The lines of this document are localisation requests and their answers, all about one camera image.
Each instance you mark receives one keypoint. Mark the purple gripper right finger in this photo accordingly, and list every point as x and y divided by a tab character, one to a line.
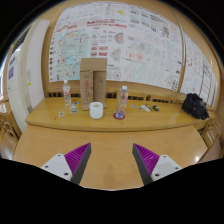
151	166

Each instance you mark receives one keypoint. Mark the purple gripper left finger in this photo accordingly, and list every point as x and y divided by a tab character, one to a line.
70	166

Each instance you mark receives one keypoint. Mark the clear plastic water bottle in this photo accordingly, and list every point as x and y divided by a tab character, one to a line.
122	101

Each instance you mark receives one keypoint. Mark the water bottle with red label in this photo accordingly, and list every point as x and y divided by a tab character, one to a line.
66	93

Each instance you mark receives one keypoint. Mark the blue sticker card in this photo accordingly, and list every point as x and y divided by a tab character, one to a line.
74	107

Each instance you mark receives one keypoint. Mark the small dark object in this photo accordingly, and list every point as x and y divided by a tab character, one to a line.
156	108

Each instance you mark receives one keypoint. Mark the white ceramic cup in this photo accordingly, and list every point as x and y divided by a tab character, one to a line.
96	110

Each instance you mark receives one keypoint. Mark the round red coaster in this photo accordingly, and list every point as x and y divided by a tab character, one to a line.
114	116

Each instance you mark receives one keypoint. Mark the wooden chair right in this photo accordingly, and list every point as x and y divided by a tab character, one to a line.
212	132

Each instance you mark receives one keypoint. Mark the wooden chair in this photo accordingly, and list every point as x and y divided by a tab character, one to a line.
212	132
9	135

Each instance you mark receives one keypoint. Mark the wooden chair left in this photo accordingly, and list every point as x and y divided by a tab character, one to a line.
9	135

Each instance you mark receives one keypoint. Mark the black bag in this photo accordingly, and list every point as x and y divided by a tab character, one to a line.
195	106

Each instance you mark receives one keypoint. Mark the brown cardboard box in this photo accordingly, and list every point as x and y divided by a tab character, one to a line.
92	81

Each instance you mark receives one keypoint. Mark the white standing air conditioner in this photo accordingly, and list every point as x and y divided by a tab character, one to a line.
24	76

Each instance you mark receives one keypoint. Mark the right wall poster board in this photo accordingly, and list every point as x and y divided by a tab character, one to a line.
199	77

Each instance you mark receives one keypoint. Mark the large wall poster board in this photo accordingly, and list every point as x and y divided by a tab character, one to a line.
139	45

